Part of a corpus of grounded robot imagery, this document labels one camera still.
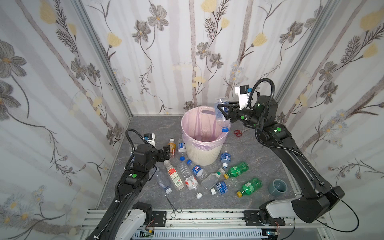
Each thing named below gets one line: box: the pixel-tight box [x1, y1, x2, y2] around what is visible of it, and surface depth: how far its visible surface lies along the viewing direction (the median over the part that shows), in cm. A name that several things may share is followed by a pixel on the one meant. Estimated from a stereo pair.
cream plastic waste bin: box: [185, 140, 224, 166], surface depth 91 cm
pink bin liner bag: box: [181, 106, 231, 151], surface depth 88 cm
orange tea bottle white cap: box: [167, 138, 176, 159], surface depth 97 cm
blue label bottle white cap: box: [210, 177, 239, 195], surface depth 81 cm
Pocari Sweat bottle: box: [220, 143, 232, 169], surface depth 94 cm
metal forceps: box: [164, 195, 182, 218], surface depth 78 cm
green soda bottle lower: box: [236, 178, 263, 198], surface depth 82 cm
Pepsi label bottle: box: [192, 165, 208, 181], surface depth 88 cm
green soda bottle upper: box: [223, 162, 249, 180], surface depth 88 cm
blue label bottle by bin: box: [177, 141, 187, 156], surface depth 97 cm
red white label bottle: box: [163, 159, 185, 191], surface depth 84 cm
